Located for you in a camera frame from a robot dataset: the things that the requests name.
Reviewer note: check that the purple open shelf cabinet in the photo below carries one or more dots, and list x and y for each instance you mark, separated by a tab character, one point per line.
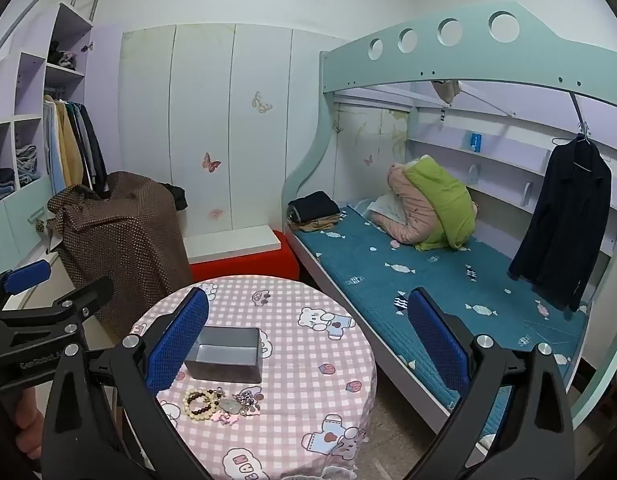
33	80

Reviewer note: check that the white round shelf bracket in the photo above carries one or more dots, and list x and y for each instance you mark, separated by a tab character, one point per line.
473	172
525	193

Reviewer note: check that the pink checked tablecloth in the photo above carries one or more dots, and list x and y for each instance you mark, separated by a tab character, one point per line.
298	385

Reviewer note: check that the green leaf wall sticker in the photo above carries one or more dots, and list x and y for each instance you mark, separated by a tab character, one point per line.
397	132

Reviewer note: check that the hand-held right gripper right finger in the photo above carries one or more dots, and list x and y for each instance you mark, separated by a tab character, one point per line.
438	340

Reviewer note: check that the red stool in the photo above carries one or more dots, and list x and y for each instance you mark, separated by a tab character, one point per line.
258	265

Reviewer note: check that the brown dotted cloth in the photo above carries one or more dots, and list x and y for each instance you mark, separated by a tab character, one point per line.
118	240

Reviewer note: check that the pink butterfly sticker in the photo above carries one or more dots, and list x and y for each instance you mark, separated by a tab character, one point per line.
211	162

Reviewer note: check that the white wardrobe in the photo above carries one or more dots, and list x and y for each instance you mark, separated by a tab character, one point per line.
203	110

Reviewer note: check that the teal printed bed sheet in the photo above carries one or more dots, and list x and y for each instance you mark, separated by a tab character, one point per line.
388	280

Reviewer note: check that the folded dark blue clothes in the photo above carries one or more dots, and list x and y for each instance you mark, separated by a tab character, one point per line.
1	187

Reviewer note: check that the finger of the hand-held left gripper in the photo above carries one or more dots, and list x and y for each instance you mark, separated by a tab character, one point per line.
83	297
26	275

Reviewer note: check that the grey metal box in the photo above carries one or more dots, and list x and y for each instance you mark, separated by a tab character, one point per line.
223	367

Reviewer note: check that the pale green jade pendant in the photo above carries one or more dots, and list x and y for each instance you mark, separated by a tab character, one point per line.
230	404

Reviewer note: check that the beige hanging cloth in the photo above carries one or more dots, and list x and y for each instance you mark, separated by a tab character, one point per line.
446	91

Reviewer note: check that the pink charm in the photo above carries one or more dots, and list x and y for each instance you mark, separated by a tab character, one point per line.
232	420

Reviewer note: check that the beige butterfly sticker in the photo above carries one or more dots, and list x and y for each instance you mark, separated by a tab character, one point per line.
262	102

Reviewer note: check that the green quilt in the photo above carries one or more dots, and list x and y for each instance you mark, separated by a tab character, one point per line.
448	200

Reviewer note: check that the folded tan clothes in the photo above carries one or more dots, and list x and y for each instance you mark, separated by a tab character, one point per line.
318	224

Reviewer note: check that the black garment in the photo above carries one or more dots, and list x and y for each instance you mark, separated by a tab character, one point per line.
176	195

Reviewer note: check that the dark bundle on shelf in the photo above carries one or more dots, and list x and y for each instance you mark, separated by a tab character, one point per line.
61	55

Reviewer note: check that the light green bunk bed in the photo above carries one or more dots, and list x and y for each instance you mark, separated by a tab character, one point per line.
438	60

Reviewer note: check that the folded blue jeans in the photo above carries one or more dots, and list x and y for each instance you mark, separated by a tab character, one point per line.
26	165

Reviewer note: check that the white pillow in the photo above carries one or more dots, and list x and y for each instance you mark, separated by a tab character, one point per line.
388	207

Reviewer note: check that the silver charm cluster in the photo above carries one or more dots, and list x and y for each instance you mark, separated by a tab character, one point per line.
247	400

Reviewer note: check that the pink padded jacket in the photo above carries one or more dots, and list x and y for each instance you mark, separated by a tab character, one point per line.
413	210

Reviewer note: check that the metal clothes hanger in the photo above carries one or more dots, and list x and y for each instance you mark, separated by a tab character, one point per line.
582	130

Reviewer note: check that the black coat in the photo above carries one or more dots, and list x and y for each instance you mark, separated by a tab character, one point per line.
563	220

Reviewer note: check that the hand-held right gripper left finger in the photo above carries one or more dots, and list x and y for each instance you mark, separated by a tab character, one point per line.
181	340

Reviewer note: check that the person's left hand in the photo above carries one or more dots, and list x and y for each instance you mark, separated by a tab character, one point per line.
29	425

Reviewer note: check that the small brown butterfly sticker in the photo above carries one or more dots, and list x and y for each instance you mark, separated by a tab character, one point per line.
368	160

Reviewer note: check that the row of hanging clothes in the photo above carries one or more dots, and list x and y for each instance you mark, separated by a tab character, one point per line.
68	145

